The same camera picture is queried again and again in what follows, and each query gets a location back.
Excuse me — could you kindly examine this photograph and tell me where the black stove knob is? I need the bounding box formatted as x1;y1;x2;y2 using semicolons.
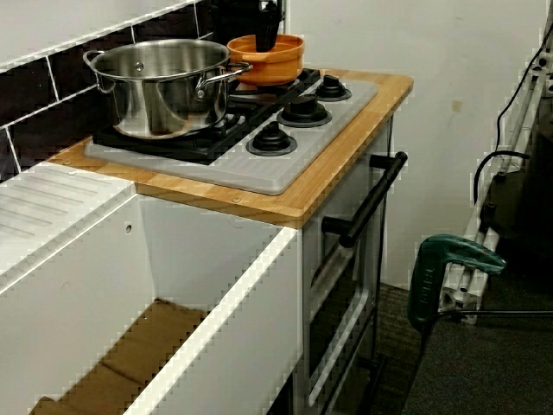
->
246;120;298;157
313;73;352;102
276;95;333;128

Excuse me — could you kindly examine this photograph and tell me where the grey stove top panel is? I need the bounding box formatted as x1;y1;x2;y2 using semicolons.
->
83;77;379;195

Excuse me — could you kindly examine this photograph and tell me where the black equipment block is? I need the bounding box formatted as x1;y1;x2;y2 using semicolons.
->
481;124;553;243

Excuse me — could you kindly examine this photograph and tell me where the white oven door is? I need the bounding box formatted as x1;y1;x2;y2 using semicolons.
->
302;116;397;415

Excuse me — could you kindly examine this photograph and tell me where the brown cardboard sheet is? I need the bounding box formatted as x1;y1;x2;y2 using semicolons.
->
28;297;208;415

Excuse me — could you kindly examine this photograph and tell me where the thick black cable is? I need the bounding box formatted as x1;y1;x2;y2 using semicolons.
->
473;150;531;205

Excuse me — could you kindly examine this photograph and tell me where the stainless steel pot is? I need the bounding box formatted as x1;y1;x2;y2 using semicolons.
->
82;38;254;140

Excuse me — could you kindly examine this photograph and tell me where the dark tiled backsplash panel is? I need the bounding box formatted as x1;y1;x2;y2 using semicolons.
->
0;0;260;182

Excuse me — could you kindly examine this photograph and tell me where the aluminium frame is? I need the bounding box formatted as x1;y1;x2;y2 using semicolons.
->
435;55;553;323

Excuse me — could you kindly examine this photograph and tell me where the black metal rod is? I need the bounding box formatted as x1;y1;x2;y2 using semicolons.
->
448;308;553;320

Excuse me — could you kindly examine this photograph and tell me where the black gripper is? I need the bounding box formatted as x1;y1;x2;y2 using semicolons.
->
257;0;286;52

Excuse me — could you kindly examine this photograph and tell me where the black oven door handle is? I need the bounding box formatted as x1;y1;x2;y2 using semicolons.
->
321;150;409;248

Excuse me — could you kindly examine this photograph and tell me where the white toy sink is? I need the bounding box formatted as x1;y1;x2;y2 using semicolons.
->
0;162;302;415

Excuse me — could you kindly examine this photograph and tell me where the black burner grate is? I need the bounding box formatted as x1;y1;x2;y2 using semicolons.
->
228;67;323;109
92;101;277;165

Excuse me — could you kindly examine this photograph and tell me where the orange plastic toy pot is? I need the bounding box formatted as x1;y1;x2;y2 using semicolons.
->
226;33;306;86

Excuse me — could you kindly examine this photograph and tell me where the thin black cable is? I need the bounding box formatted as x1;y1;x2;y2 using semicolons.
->
495;25;553;153

